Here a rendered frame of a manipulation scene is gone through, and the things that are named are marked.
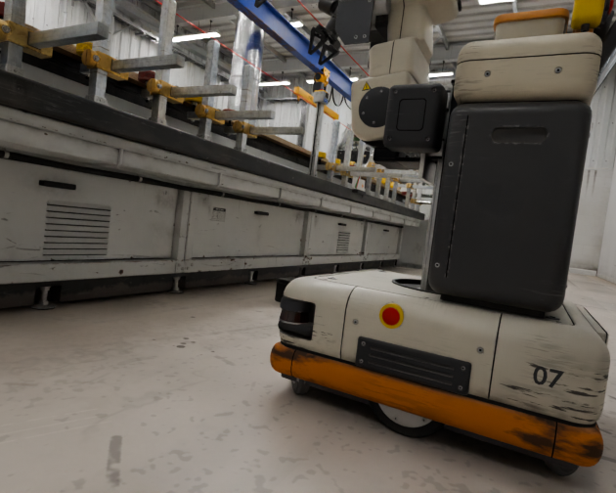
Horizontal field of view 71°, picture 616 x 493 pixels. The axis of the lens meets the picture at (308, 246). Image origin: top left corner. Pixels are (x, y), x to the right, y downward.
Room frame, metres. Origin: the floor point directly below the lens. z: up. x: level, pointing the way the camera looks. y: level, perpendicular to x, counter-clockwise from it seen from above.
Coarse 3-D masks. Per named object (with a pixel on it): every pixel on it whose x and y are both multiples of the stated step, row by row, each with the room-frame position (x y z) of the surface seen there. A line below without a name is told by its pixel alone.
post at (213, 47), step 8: (208, 48) 1.80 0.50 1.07; (216, 48) 1.80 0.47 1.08; (208, 56) 1.80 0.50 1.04; (216, 56) 1.80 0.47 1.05; (208, 64) 1.79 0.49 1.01; (216, 64) 1.81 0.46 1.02; (208, 72) 1.79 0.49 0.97; (216, 72) 1.81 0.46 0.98; (208, 80) 1.79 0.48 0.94; (208, 104) 1.79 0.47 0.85; (200, 120) 1.80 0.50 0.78; (208, 120) 1.80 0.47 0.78; (200, 128) 1.80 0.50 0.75; (208, 128) 1.80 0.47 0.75
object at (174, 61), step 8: (152, 56) 1.30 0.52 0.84; (160, 56) 1.28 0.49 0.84; (168, 56) 1.26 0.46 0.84; (176, 56) 1.25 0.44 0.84; (80, 64) 1.44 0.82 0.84; (112, 64) 1.37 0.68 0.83; (120, 64) 1.36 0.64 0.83; (128, 64) 1.34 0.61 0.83; (136, 64) 1.32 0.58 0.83; (144, 64) 1.31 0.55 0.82; (152, 64) 1.29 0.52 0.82; (160, 64) 1.28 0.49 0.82; (168, 64) 1.26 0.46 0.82; (176, 64) 1.25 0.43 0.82; (184, 64) 1.27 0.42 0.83; (88, 72) 1.44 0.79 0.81; (120, 72) 1.40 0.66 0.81
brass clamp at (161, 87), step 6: (150, 84) 1.55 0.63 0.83; (156, 84) 1.54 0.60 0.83; (162, 84) 1.56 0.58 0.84; (168, 84) 1.58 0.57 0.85; (150, 90) 1.55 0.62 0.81; (156, 90) 1.55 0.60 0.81; (162, 90) 1.56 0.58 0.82; (168, 90) 1.59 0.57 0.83; (168, 96) 1.59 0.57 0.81; (174, 102) 1.65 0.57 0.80; (180, 102) 1.64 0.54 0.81
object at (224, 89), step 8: (176, 88) 1.59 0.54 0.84; (184, 88) 1.57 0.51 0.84; (192, 88) 1.55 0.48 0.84; (200, 88) 1.53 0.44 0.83; (208, 88) 1.52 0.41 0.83; (216, 88) 1.50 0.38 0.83; (224, 88) 1.48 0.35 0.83; (232, 88) 1.47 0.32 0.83; (144, 96) 1.66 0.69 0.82; (152, 96) 1.64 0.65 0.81; (176, 96) 1.60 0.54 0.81; (184, 96) 1.59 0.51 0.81; (192, 96) 1.57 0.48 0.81; (200, 96) 1.56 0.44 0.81; (208, 96) 1.55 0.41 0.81; (216, 96) 1.53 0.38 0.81
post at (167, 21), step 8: (168, 0) 1.56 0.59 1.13; (168, 8) 1.56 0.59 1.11; (168, 16) 1.57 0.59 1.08; (160, 24) 1.58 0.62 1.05; (168, 24) 1.57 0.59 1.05; (160, 32) 1.58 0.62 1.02; (168, 32) 1.57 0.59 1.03; (160, 40) 1.57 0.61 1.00; (168, 40) 1.58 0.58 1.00; (160, 48) 1.57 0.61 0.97; (168, 48) 1.58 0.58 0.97; (160, 72) 1.57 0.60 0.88; (168, 72) 1.59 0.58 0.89; (168, 80) 1.59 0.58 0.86; (160, 96) 1.57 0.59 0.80; (160, 104) 1.57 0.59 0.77; (152, 112) 1.58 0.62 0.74; (160, 112) 1.57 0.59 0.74
